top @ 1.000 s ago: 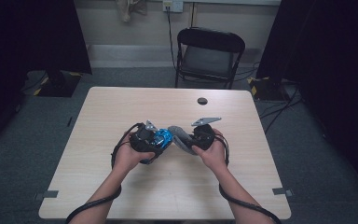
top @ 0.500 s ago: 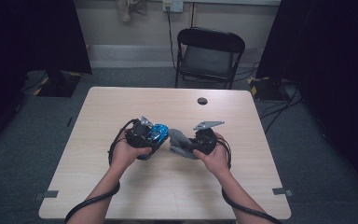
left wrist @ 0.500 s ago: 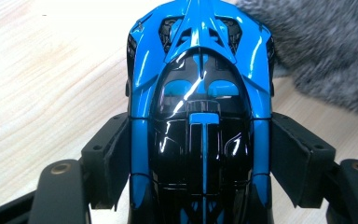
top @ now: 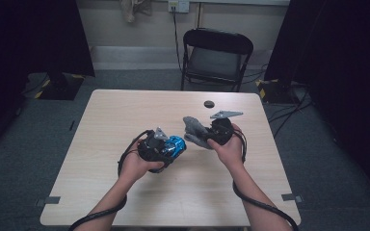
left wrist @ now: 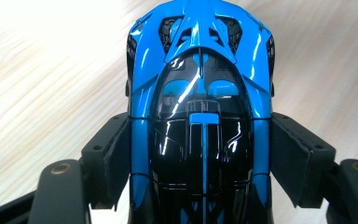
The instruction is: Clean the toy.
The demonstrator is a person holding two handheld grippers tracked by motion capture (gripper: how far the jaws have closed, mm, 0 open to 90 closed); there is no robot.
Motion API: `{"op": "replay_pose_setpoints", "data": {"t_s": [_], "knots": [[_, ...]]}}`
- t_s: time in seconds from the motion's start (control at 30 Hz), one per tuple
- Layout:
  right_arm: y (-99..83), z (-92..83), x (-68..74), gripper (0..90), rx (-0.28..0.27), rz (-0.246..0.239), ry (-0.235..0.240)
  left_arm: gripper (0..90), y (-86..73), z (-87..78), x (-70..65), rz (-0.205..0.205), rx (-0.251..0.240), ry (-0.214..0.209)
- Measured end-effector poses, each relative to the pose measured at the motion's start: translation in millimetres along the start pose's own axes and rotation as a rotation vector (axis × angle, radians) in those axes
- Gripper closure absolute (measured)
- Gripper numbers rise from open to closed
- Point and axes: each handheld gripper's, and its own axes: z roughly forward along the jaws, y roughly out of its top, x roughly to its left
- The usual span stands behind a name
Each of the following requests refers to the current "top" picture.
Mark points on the person's left hand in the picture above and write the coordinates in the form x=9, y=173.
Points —
x=133, y=168

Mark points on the black curtain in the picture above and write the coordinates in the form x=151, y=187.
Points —
x=29, y=38
x=343, y=64

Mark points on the black folding chair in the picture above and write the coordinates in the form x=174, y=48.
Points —
x=218, y=41

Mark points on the black stand base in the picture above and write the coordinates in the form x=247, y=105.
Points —
x=276, y=93
x=61, y=89

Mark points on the thin brown pole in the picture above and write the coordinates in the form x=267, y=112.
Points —
x=200, y=16

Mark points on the white wall socket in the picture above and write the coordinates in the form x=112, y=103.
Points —
x=181, y=6

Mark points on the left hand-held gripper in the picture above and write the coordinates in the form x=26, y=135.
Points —
x=151, y=149

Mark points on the person's right hand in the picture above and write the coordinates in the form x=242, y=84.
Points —
x=232, y=154

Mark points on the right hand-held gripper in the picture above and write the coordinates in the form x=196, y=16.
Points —
x=223, y=131

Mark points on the grey tape strip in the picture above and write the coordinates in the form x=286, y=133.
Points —
x=290, y=197
x=49, y=200

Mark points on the beige hanging cloth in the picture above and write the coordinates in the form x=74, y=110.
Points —
x=131, y=9

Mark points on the blue toy car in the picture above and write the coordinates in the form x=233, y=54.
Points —
x=176, y=146

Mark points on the grey towel cloth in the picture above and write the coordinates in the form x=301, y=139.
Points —
x=194, y=130

